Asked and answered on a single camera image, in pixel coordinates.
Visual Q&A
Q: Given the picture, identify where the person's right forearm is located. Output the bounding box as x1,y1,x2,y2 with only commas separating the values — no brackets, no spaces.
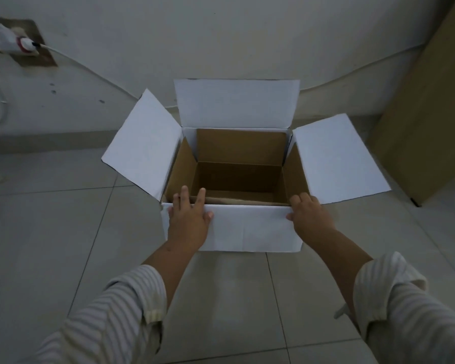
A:
307,229,373,321

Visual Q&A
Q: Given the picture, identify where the white red plug adapter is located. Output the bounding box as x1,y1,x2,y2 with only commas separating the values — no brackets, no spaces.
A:
0,23,42,56

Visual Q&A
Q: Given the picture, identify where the person's right hand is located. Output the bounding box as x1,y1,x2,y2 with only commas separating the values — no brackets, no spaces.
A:
286,192,336,247

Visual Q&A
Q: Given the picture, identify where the person's left hand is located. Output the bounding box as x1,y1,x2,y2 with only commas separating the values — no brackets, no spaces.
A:
167,185,214,251

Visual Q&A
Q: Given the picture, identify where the person's left forearm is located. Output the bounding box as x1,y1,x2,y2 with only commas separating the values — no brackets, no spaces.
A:
142,240,202,311

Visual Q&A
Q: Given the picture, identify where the small brown cardboard box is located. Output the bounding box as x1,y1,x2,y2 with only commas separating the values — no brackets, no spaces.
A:
163,128,311,207

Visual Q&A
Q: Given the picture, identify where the white plug adapter in socket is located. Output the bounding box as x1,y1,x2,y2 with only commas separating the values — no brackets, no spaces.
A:
0,18,58,68

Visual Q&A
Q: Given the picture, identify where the striped left shirt sleeve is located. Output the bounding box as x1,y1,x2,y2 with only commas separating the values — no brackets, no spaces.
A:
22,264,167,364

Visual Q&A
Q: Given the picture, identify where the large white cardboard box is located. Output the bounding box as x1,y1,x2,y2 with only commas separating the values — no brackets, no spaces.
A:
101,78,392,254

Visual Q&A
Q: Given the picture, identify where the striped shirt sleeve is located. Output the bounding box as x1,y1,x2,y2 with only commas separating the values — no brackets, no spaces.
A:
22,264,167,364
333,252,455,364

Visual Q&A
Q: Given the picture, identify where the striped right shirt sleeve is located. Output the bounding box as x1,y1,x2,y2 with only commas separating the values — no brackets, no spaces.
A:
333,252,455,364

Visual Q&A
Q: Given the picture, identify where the light wooden cabinet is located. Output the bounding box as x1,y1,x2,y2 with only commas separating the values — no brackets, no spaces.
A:
368,0,455,207

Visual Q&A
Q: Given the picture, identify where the white black-tipped wall cable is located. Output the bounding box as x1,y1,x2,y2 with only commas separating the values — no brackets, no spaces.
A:
34,40,427,101

